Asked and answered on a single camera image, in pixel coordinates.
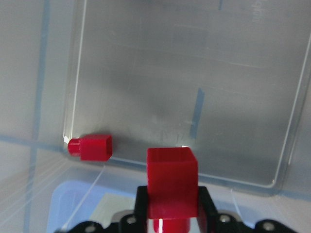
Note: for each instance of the clear plastic storage box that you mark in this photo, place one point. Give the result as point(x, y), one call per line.
point(231, 79)

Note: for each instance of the blue plastic tray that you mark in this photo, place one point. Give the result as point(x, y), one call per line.
point(74, 202)

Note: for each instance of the red block near latch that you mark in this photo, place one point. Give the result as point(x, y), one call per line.
point(92, 147)

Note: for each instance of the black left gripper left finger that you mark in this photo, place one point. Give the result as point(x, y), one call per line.
point(142, 201)

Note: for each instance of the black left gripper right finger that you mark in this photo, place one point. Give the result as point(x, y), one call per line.
point(206, 205)

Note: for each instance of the red block with peg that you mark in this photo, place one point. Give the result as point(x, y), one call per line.
point(172, 177)

